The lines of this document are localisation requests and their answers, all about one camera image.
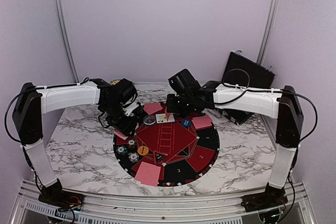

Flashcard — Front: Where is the orange round blind button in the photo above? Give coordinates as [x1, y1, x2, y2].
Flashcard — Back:
[137, 145, 149, 156]

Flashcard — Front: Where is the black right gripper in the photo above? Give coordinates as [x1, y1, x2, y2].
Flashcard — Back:
[167, 94, 195, 113]

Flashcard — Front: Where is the aluminium front rail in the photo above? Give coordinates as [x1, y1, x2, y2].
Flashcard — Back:
[9, 180, 316, 223]

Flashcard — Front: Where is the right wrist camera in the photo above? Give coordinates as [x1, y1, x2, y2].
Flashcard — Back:
[168, 69, 200, 95]

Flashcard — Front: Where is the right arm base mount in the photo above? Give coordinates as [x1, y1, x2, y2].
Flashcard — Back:
[241, 183, 288, 212]

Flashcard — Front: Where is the aluminium wall post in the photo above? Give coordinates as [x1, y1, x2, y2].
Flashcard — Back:
[54, 0, 79, 82]
[257, 0, 279, 65]

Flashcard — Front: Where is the black poker chip case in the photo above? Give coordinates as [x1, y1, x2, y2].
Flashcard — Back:
[214, 52, 275, 126]

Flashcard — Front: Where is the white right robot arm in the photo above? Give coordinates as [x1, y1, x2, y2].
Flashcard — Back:
[166, 69, 318, 207]

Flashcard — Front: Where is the woven bamboo tray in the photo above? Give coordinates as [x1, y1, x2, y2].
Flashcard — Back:
[110, 79, 121, 86]

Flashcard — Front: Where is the face up ace card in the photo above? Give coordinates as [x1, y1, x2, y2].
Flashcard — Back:
[155, 113, 175, 124]

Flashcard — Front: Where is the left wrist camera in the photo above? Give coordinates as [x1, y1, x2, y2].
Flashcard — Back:
[123, 102, 142, 116]

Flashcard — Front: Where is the right aluminium wall post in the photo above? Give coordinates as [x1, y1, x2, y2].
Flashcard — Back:
[257, 0, 279, 65]

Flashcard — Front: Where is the dealt red card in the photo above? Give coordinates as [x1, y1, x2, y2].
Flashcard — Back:
[144, 103, 163, 115]
[192, 115, 212, 130]
[135, 162, 153, 185]
[150, 165, 161, 186]

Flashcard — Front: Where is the clear round dealer button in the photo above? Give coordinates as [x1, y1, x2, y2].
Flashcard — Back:
[143, 115, 156, 126]

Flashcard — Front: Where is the round red black poker mat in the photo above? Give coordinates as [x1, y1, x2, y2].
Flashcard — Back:
[113, 102, 219, 187]

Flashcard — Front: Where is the black triangular button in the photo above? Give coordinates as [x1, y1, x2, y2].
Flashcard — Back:
[153, 151, 167, 164]

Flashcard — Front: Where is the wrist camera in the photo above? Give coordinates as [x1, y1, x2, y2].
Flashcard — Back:
[123, 102, 142, 116]
[168, 69, 200, 95]

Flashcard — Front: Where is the left aluminium wall post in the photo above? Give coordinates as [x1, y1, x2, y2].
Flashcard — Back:
[54, 0, 79, 82]

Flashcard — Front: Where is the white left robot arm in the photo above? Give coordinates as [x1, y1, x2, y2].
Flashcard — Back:
[4, 77, 142, 206]

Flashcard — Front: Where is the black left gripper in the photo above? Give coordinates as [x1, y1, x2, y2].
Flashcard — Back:
[102, 102, 137, 137]

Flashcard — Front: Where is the red playing card deck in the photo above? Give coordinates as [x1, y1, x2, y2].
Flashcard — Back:
[114, 129, 128, 140]

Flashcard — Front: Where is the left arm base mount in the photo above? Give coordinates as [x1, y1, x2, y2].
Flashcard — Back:
[38, 180, 84, 211]

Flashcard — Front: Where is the blue round blind button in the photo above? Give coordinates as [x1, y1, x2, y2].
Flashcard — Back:
[181, 120, 191, 127]

